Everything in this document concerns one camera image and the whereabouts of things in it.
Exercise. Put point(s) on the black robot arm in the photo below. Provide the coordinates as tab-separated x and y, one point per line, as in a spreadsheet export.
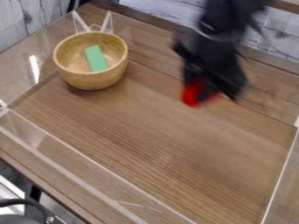
225	19

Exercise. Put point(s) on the red plush fruit green leaves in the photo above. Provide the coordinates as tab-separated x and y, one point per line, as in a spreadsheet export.
197	92

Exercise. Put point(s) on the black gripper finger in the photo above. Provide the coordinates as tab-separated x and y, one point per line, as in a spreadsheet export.
192	74

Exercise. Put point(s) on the black table leg bracket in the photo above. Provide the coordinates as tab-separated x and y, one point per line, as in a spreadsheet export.
45	209

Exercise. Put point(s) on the clear acrylic tray wall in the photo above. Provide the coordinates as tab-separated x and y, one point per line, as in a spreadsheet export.
128	157

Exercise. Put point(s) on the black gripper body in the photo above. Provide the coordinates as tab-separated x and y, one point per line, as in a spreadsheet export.
216	58

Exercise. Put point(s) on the green rectangular block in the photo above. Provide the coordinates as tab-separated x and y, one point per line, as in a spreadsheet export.
94	58

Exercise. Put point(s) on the wooden bowl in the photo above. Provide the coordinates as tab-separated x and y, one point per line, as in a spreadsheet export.
70	61

